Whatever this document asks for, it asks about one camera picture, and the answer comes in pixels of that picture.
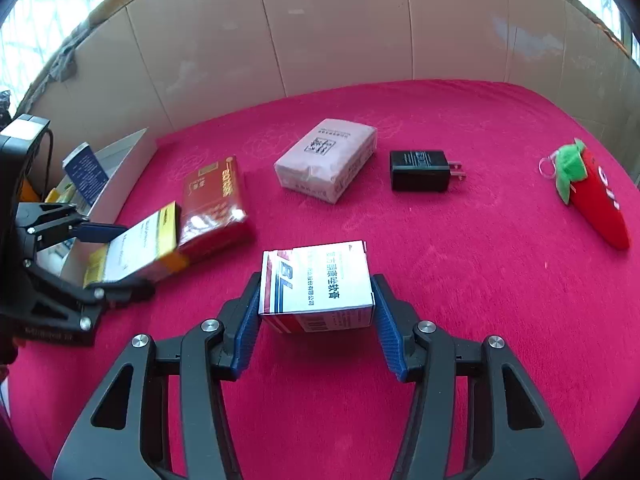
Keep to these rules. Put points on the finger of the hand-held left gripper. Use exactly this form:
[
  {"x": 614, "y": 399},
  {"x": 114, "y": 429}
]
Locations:
[
  {"x": 120, "y": 294},
  {"x": 100, "y": 233}
]

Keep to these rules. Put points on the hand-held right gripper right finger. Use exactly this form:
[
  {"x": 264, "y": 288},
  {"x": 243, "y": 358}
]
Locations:
[{"x": 392, "y": 345}]

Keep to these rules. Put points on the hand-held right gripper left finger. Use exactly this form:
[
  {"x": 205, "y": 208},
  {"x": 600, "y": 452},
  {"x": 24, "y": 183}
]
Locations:
[{"x": 245, "y": 340}]

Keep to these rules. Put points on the yellow orange box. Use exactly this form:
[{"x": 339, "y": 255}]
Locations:
[{"x": 145, "y": 245}]

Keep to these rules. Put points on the dark blue white box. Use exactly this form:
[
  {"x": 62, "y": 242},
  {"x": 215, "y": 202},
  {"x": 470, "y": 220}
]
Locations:
[{"x": 87, "y": 172}]

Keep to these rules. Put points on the white cardboard tray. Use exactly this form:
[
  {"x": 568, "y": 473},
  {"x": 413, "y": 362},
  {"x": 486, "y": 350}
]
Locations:
[{"x": 125, "y": 160}]

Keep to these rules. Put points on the white box red blue stripes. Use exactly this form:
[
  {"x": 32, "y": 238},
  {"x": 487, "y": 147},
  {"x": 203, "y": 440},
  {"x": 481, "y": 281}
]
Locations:
[{"x": 320, "y": 280}]

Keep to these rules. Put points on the red blanket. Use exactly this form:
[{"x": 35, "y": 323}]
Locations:
[{"x": 320, "y": 410}]

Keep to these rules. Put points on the grey cloth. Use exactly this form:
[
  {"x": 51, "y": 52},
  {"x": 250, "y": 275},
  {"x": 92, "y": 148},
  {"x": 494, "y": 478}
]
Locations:
[{"x": 65, "y": 60}]

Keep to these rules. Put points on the window with metal grille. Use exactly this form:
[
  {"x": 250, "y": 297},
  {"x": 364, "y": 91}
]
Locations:
[{"x": 40, "y": 20}]

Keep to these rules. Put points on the black charger plug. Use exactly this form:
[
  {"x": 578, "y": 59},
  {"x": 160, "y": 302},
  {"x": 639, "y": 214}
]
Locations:
[{"x": 417, "y": 170}]

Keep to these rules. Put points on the pink packet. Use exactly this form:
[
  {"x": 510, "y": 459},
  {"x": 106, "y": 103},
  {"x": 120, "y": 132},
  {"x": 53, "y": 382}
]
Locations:
[{"x": 325, "y": 157}]

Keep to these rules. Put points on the red chili plush toy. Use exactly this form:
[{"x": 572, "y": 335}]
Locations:
[{"x": 597, "y": 205}]

